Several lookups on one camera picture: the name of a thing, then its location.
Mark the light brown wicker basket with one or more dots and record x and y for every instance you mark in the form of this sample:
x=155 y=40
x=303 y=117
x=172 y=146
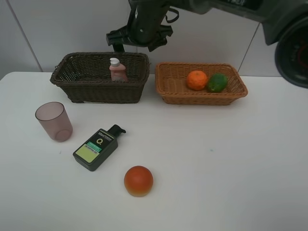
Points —
x=170 y=82

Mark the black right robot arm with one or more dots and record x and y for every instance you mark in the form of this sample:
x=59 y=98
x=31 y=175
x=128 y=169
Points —
x=285 y=23

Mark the black Men lotion pump bottle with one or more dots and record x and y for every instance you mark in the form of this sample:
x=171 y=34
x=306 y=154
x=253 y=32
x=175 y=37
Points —
x=95 y=150

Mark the pink bottle white cap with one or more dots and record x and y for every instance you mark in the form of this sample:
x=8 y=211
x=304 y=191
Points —
x=117 y=70

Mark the green lime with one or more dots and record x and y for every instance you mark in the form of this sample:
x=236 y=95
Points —
x=217 y=83

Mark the orange tangerine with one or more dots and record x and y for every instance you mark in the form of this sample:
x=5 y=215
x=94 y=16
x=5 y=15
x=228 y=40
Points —
x=197 y=80

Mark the red orange peach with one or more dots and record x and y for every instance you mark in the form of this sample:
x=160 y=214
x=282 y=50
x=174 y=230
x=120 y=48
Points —
x=138 y=181

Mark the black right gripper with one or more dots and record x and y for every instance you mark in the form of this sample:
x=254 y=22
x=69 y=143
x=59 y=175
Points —
x=144 y=28

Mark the dark brown wicker basket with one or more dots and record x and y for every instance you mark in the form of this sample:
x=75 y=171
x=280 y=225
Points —
x=86 y=77

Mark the translucent purple plastic cup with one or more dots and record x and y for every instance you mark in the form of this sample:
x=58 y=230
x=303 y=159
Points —
x=55 y=121

